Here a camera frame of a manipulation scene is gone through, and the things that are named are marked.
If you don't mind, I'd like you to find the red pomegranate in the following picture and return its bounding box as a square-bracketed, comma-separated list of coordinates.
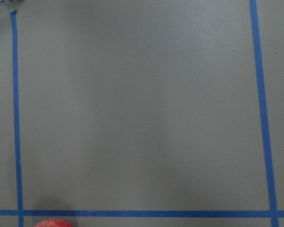
[34, 218, 73, 227]

